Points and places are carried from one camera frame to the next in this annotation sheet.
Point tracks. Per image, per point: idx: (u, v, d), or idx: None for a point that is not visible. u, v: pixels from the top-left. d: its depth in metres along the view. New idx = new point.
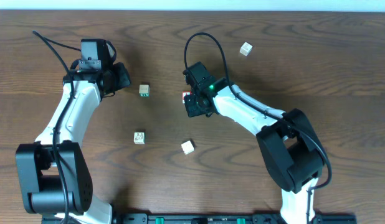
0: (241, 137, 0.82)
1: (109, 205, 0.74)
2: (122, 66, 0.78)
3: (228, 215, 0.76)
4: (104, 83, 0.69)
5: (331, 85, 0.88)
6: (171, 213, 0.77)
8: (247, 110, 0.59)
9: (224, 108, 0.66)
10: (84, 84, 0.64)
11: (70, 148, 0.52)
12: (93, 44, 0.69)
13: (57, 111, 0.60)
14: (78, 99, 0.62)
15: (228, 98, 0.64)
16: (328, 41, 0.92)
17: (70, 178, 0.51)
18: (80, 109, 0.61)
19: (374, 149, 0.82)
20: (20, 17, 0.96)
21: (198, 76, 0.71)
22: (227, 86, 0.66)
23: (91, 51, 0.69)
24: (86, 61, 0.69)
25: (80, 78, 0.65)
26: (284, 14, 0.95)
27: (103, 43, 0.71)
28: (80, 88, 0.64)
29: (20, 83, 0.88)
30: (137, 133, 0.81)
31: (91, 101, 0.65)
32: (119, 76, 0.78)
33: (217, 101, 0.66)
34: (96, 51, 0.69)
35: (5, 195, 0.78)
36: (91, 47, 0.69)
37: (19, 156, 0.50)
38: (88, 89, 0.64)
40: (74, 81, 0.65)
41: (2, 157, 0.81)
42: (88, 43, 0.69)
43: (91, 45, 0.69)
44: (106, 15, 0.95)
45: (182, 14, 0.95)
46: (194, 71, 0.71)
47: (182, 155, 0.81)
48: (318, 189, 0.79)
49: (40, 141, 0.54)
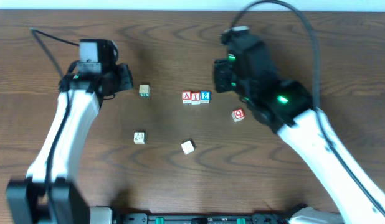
0: (241, 137, 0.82)
1: (108, 209, 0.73)
2: (124, 68, 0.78)
3: (228, 215, 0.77)
4: (103, 88, 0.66)
5: (331, 84, 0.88)
6: (171, 213, 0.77)
8: (341, 171, 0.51)
9: (297, 145, 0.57)
10: (79, 94, 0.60)
11: (64, 187, 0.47)
12: (93, 46, 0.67)
13: (51, 135, 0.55)
14: (74, 120, 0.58)
15: (318, 142, 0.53)
16: (328, 40, 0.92)
17: (64, 218, 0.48)
18: (76, 132, 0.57)
19: (374, 149, 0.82)
20: (20, 17, 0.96)
21: (260, 56, 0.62)
22: (314, 113, 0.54)
23: (90, 53, 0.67)
24: (85, 64, 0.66)
25: (76, 85, 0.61)
26: (284, 13, 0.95)
27: (103, 43, 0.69)
28: (76, 103, 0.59)
29: (20, 83, 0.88)
30: (137, 133, 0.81)
31: (86, 119, 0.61)
32: (122, 79, 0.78)
33: (293, 130, 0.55)
34: (96, 53, 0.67)
35: (5, 195, 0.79)
36: (91, 49, 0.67)
37: (9, 196, 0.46)
38: (85, 106, 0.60)
40: (70, 90, 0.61)
41: (2, 157, 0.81)
42: (88, 44, 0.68)
43: (90, 46, 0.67)
44: (105, 15, 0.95)
45: (182, 14, 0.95)
46: (256, 50, 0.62)
47: (182, 155, 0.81)
48: (318, 189, 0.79)
49: (32, 173, 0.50)
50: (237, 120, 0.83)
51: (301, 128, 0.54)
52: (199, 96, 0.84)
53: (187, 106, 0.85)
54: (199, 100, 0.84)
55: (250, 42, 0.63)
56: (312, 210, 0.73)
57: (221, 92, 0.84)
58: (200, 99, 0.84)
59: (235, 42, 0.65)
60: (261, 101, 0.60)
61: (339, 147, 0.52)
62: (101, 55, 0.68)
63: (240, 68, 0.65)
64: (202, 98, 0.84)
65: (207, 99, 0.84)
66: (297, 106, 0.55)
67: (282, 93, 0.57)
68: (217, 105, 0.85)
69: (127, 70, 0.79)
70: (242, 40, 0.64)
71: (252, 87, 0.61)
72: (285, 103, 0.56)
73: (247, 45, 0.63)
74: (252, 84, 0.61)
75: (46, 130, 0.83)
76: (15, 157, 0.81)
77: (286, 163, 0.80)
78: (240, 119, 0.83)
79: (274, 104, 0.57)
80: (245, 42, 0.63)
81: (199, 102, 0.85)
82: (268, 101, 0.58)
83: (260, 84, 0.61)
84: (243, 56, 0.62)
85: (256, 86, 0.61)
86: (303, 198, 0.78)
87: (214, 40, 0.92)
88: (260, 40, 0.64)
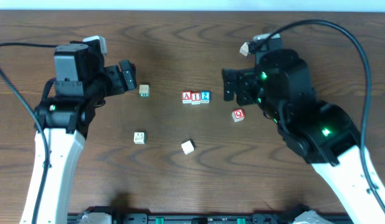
0: (241, 137, 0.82)
1: (107, 214, 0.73)
2: (114, 70, 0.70)
3: (228, 215, 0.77)
4: (90, 113, 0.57)
5: (331, 85, 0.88)
6: (171, 213, 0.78)
8: (375, 205, 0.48)
9: (329, 176, 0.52)
10: (58, 133, 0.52)
11: None
12: (68, 58, 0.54)
13: (33, 189, 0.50)
14: (57, 170, 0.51)
15: (359, 183, 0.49)
16: (328, 41, 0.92)
17: None
18: (60, 183, 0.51)
19: (374, 149, 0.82)
20: (20, 17, 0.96)
21: (298, 78, 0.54)
22: (356, 147, 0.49)
23: (66, 68, 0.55)
24: (62, 83, 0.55)
25: (55, 117, 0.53)
26: (284, 14, 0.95)
27: (77, 52, 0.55)
28: (56, 147, 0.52)
29: (20, 83, 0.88)
30: (137, 133, 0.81)
31: (73, 160, 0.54)
32: (113, 84, 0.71)
33: (332, 167, 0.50)
34: (73, 68, 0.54)
35: (6, 195, 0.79)
36: (66, 63, 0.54)
37: None
38: (67, 149, 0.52)
40: (48, 129, 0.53)
41: (2, 157, 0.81)
42: (61, 57, 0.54)
43: (65, 60, 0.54)
44: (105, 15, 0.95)
45: (182, 14, 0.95)
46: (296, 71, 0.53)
47: (182, 156, 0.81)
48: (318, 189, 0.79)
49: None
50: (237, 120, 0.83)
51: (342, 165, 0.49)
52: (199, 96, 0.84)
53: (187, 106, 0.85)
54: (199, 100, 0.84)
55: (288, 60, 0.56)
56: (318, 216, 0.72)
57: (243, 106, 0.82)
58: (200, 99, 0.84)
59: (270, 56, 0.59)
60: (298, 130, 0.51)
61: (380, 189, 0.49)
62: (85, 71, 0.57)
63: (272, 88, 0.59)
64: (202, 98, 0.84)
65: (207, 99, 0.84)
66: (339, 138, 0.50)
67: (324, 123, 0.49)
68: (217, 105, 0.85)
69: (116, 71, 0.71)
70: (279, 57, 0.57)
71: (288, 111, 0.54)
72: (325, 135, 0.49)
73: (283, 63, 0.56)
74: (288, 109, 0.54)
75: None
76: (15, 157, 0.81)
77: (286, 163, 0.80)
78: (240, 119, 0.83)
79: (314, 135, 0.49)
80: (282, 61, 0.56)
81: (200, 102, 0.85)
82: (306, 130, 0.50)
83: (296, 109, 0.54)
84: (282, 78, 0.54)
85: (292, 111, 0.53)
86: (303, 198, 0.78)
87: (214, 40, 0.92)
88: (299, 58, 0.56)
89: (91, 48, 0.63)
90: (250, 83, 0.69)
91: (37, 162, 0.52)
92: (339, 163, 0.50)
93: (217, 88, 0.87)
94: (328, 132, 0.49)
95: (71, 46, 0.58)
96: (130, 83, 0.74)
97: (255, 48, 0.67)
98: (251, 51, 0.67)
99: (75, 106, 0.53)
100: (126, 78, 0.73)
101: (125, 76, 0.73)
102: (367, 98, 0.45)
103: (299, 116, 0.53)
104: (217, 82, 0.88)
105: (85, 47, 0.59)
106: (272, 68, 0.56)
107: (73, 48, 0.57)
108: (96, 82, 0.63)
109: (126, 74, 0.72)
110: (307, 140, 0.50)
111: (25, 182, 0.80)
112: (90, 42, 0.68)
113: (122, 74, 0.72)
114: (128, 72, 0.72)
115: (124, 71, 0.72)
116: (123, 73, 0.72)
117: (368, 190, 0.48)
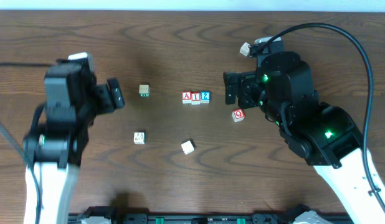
0: (241, 137, 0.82)
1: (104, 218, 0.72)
2: (104, 89, 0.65)
3: (228, 215, 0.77)
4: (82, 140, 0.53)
5: (331, 85, 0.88)
6: (171, 213, 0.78)
8: (377, 206, 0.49)
9: (331, 179, 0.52)
10: (49, 170, 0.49)
11: None
12: (60, 82, 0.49)
13: None
14: (50, 208, 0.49)
15: (362, 186, 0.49)
16: (328, 41, 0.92)
17: None
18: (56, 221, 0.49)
19: (374, 149, 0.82)
20: (20, 17, 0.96)
21: (301, 81, 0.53)
22: (359, 149, 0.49)
23: (57, 92, 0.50)
24: (52, 108, 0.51)
25: (45, 150, 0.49)
26: (284, 14, 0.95)
27: (69, 76, 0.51)
28: (48, 185, 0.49)
29: (20, 83, 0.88)
30: (137, 133, 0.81)
31: (68, 193, 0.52)
32: (101, 102, 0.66)
33: (334, 170, 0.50)
34: (65, 92, 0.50)
35: (6, 195, 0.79)
36: (57, 88, 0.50)
37: None
38: (61, 186, 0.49)
40: (38, 164, 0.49)
41: (2, 158, 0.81)
42: (53, 79, 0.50)
43: (56, 83, 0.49)
44: (105, 15, 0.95)
45: (182, 14, 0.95)
46: (298, 74, 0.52)
47: (182, 156, 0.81)
48: (318, 189, 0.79)
49: None
50: (237, 120, 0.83)
51: (346, 168, 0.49)
52: (199, 96, 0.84)
53: (187, 106, 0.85)
54: (199, 100, 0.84)
55: (289, 63, 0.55)
56: (318, 216, 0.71)
57: (245, 108, 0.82)
58: (200, 99, 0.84)
59: (272, 59, 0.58)
60: (299, 132, 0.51)
61: (382, 190, 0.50)
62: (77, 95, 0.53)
63: (274, 91, 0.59)
64: (202, 98, 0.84)
65: (207, 99, 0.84)
66: (341, 140, 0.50)
67: (327, 126, 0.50)
68: (217, 105, 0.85)
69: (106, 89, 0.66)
70: (280, 60, 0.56)
71: (290, 113, 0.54)
72: (327, 138, 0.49)
73: (285, 66, 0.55)
74: (289, 111, 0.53)
75: None
76: (15, 157, 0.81)
77: (286, 163, 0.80)
78: (240, 119, 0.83)
79: (318, 137, 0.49)
80: (284, 63, 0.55)
81: (200, 102, 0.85)
82: (308, 133, 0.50)
83: (299, 111, 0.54)
84: (284, 81, 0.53)
85: (294, 112, 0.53)
86: (303, 198, 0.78)
87: (214, 40, 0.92)
88: (303, 61, 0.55)
89: (83, 67, 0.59)
90: (251, 86, 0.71)
91: (30, 196, 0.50)
92: (341, 166, 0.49)
93: (217, 88, 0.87)
94: (331, 134, 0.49)
95: (63, 68, 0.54)
96: (119, 100, 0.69)
97: (256, 51, 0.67)
98: (253, 55, 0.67)
99: (67, 137, 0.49)
100: (116, 96, 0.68)
101: (114, 94, 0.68)
102: (369, 107, 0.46)
103: (299, 118, 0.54)
104: (217, 83, 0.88)
105: (77, 68, 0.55)
106: (273, 70, 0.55)
107: (64, 69, 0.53)
108: (87, 104, 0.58)
109: (115, 93, 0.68)
110: (309, 142, 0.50)
111: (24, 182, 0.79)
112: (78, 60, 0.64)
113: (111, 93, 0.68)
114: (118, 91, 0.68)
115: (114, 89, 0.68)
116: (113, 91, 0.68)
117: (370, 192, 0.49)
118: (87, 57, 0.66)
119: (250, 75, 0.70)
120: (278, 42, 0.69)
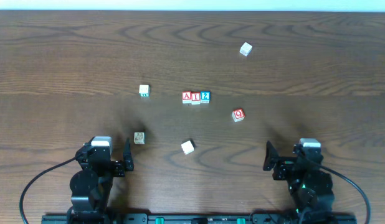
0: (241, 137, 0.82)
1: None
2: (119, 163, 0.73)
3: (228, 215, 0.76)
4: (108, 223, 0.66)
5: (331, 85, 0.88)
6: (171, 213, 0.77)
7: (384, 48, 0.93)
8: None
9: None
10: None
11: None
12: (85, 200, 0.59)
13: None
14: None
15: None
16: (327, 41, 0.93)
17: None
18: None
19: (375, 149, 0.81)
20: (21, 18, 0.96)
21: (327, 201, 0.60)
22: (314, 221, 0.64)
23: (83, 205, 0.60)
24: (80, 211, 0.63)
25: None
26: (283, 14, 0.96)
27: (90, 190, 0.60)
28: None
29: (20, 82, 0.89)
30: (137, 133, 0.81)
31: None
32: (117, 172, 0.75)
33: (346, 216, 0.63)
34: (89, 205, 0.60)
35: (3, 195, 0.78)
36: (83, 203, 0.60)
37: None
38: None
40: None
41: (1, 157, 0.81)
42: (78, 198, 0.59)
43: (80, 201, 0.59)
44: (106, 16, 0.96)
45: (183, 15, 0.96)
46: (327, 196, 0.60)
47: (182, 155, 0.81)
48: None
49: None
50: (237, 120, 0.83)
51: None
52: (199, 96, 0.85)
53: (187, 106, 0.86)
54: (199, 100, 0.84)
55: (319, 176, 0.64)
56: None
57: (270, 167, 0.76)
58: (200, 99, 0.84)
59: (302, 164, 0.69)
60: None
61: None
62: (98, 195, 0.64)
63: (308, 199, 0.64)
64: (202, 98, 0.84)
65: (207, 99, 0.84)
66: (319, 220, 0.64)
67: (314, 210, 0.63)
68: (217, 105, 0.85)
69: (119, 161, 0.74)
70: (313, 178, 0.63)
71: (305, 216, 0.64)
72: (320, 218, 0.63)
73: (319, 188, 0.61)
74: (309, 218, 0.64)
75: (46, 130, 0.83)
76: (14, 157, 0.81)
77: None
78: (240, 119, 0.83)
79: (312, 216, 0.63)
80: (313, 178, 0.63)
81: (200, 102, 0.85)
82: None
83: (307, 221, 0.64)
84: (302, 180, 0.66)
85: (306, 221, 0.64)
86: None
87: (214, 40, 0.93)
88: (330, 181, 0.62)
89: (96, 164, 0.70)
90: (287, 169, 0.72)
91: None
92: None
93: (217, 88, 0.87)
94: None
95: (82, 180, 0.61)
96: (130, 167, 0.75)
97: (299, 153, 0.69)
98: (296, 154, 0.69)
99: None
100: (127, 165, 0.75)
101: (126, 163, 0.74)
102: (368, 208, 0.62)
103: None
104: (217, 83, 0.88)
105: (93, 175, 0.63)
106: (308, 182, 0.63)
107: (83, 180, 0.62)
108: (106, 187, 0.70)
109: (127, 162, 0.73)
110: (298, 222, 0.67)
111: (24, 182, 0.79)
112: (100, 146, 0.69)
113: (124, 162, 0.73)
114: (130, 161, 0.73)
115: (126, 160, 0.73)
116: (126, 162, 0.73)
117: None
118: (106, 147, 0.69)
119: (288, 162, 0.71)
120: (314, 145, 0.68)
